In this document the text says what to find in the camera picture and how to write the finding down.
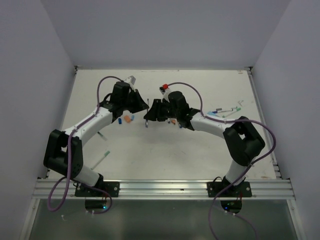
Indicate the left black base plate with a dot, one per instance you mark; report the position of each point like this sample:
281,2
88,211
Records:
102,189

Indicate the green capped marker upper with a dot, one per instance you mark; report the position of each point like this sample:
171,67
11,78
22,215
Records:
234,109

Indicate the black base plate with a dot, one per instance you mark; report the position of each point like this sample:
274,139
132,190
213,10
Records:
217,189
102,189

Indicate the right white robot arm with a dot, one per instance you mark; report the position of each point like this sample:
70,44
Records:
243,141

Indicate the black pen near left arm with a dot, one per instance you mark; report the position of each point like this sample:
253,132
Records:
102,136

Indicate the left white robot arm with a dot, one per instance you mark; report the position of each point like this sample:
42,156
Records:
64,151

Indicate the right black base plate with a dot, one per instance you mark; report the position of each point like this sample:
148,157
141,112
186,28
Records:
217,189

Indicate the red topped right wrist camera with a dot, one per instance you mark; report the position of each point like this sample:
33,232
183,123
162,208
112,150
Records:
164,87

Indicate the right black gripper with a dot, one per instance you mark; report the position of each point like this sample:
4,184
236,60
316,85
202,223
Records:
155,113

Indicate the green capped marker lower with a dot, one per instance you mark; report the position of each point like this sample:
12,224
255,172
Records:
229,114

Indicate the orange pen cap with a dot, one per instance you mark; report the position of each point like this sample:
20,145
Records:
127,118

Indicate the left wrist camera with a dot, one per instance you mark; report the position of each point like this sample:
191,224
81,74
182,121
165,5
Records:
130,80

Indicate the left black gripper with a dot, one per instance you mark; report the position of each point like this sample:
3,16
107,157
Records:
141,105

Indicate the aluminium mounting rail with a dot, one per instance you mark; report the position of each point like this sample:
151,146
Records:
272,189

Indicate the green capped marker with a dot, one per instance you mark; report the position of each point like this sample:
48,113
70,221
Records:
229,114
234,109
100,160

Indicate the thick light blue marker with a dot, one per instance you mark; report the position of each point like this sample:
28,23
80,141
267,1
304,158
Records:
212,114

